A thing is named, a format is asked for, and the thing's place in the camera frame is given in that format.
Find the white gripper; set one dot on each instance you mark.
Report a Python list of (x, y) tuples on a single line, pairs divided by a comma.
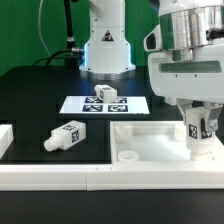
[(201, 79)]

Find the white square tabletop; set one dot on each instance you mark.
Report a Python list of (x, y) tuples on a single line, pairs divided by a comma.
[(148, 141)]

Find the white AprilTag base sheet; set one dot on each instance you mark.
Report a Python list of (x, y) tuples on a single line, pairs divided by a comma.
[(92, 105)]

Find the white U-shaped obstacle fence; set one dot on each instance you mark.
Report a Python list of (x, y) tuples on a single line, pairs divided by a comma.
[(202, 174)]

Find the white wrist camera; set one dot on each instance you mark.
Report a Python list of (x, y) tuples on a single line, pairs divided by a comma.
[(153, 41)]

